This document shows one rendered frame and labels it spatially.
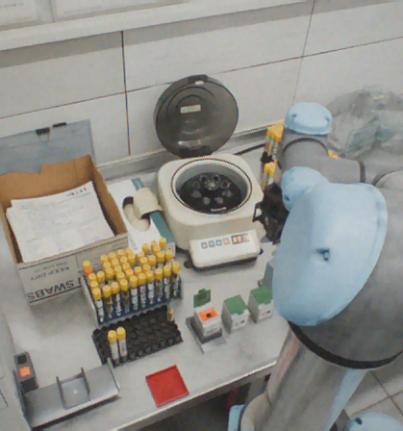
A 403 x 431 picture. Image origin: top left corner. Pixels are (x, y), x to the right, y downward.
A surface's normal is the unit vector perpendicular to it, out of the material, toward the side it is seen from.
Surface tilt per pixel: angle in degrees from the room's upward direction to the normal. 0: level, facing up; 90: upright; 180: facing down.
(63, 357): 0
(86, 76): 90
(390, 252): 36
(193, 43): 90
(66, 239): 2
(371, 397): 0
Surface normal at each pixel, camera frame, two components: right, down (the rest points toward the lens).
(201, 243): 0.16, -0.32
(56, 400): 0.05, -0.69
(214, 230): 0.27, 0.71
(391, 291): -0.06, 0.34
